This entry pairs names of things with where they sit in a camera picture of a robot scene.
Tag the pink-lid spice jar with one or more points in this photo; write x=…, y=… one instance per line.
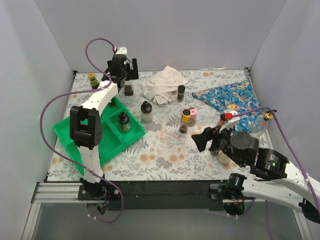
x=193, y=116

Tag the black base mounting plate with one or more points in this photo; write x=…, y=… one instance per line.
x=156, y=194

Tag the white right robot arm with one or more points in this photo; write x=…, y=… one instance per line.
x=275, y=178

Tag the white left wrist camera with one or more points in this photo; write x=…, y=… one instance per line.
x=122, y=50

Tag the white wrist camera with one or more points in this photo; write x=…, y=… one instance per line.
x=229, y=118
x=122, y=50

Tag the blue floral cloth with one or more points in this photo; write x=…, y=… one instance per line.
x=239, y=94

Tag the green plastic organizer tray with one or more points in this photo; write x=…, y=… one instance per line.
x=113, y=139

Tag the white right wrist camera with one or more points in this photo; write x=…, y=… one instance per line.
x=229, y=118

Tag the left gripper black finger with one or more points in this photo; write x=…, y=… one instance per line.
x=121, y=83
x=134, y=70

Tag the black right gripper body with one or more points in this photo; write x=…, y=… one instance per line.
x=213, y=139

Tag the yellow-lid white sauce bottle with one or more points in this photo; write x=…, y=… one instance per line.
x=223, y=159

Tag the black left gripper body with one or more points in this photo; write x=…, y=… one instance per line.
x=122, y=77

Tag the clear gold-spout oil bottle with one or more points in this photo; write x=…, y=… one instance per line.
x=260, y=125

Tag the red chili sauce bottle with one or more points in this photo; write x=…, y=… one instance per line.
x=93, y=81
x=231, y=107

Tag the small black-cap spice jar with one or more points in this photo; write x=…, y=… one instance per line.
x=124, y=122

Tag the white crumpled cloth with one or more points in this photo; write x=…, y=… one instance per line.
x=160, y=86

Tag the black-lid seasoning shaker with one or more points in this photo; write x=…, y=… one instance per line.
x=180, y=93

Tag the square jar dark sauce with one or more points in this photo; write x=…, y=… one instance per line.
x=128, y=88

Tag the dark round-cap bottle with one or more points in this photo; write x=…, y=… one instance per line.
x=214, y=153

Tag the black-cap white powder bottle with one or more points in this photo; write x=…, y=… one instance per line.
x=146, y=112

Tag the gold-cap pepper grinder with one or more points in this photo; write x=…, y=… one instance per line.
x=184, y=122

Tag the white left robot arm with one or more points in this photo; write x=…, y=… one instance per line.
x=85, y=127

